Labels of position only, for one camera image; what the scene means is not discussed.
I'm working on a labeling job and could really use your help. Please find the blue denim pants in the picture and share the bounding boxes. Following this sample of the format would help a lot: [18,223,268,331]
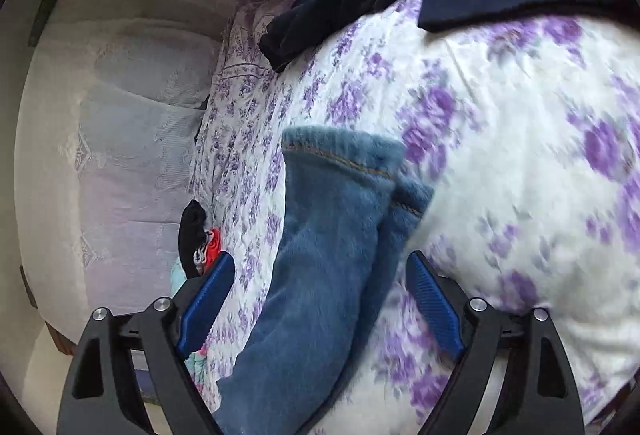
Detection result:
[214,125,435,435]

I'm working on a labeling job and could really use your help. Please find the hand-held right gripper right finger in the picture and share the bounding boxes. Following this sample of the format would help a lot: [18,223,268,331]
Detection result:
[405,251,586,435]

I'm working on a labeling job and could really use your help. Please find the folded floral blanket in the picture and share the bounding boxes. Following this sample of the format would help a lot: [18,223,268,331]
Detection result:
[170,260,221,398]

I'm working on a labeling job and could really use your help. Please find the white lace cover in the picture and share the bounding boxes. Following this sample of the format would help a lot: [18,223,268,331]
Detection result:
[15,0,241,351]

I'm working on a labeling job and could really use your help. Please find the purple floral bedsheet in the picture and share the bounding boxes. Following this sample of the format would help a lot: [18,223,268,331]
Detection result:
[187,0,640,435]

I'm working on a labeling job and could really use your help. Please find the black garment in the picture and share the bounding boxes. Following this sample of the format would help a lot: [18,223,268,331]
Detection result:
[179,200,208,278]

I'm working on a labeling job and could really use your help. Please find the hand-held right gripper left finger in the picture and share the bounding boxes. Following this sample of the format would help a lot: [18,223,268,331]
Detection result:
[56,252,236,435]

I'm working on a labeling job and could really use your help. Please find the red garment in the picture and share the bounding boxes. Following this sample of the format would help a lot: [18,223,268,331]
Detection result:
[204,229,222,266]

